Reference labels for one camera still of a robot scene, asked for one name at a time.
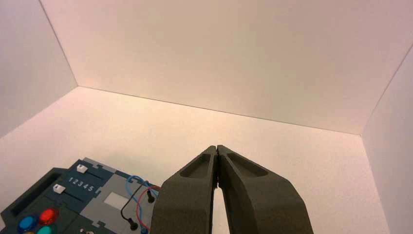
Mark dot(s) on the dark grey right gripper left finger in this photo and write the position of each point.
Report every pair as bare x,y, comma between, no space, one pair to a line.
185,200

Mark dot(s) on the metal toggle switch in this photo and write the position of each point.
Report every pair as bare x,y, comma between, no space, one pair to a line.
85,231

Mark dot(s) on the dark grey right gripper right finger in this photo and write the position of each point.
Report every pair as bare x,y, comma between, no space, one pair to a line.
258,203

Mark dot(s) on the white slider knob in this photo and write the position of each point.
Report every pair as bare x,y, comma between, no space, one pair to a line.
82,168
59,189

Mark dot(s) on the green push button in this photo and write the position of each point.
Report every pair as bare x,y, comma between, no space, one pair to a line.
45,230

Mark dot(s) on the blue push button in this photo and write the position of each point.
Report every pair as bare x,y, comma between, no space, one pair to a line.
27,223

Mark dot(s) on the blue and grey control panel board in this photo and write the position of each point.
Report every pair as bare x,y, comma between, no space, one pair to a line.
96,211

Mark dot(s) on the red push button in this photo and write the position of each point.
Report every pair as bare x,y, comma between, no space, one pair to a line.
48,216

